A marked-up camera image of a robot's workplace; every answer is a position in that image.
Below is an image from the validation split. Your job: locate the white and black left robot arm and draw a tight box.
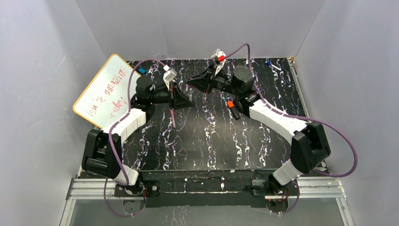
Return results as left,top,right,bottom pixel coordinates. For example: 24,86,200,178
81,76,195,194

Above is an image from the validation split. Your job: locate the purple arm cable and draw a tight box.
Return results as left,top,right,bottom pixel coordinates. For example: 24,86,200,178
103,59,168,218
224,43,359,215

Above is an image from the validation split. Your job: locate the yellow framed whiteboard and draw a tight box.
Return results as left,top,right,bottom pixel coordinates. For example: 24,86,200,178
72,54,133,128

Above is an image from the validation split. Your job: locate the blue marker cap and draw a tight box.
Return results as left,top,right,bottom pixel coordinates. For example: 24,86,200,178
138,68,147,74

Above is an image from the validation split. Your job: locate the black orange highlighter marker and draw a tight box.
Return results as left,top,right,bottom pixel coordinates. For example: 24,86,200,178
227,101,240,120

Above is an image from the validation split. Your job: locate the white blue marker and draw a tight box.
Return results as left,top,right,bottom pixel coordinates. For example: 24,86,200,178
266,61,281,71

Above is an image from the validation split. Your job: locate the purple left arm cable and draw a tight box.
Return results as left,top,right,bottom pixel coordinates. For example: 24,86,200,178
103,59,168,218

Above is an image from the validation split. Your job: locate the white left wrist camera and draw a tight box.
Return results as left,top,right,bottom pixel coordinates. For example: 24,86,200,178
163,65,177,90

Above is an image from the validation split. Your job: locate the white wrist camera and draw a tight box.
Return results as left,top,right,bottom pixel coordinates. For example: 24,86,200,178
211,48,226,75
163,65,177,90

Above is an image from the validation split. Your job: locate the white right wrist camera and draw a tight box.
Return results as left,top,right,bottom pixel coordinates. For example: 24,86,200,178
211,48,226,75

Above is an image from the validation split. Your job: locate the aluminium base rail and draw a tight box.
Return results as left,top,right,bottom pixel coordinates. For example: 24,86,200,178
67,177,347,200

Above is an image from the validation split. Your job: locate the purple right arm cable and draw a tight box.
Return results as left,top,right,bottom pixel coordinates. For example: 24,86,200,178
224,43,359,215

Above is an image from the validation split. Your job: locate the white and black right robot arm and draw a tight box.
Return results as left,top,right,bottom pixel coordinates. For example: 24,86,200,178
187,64,331,194

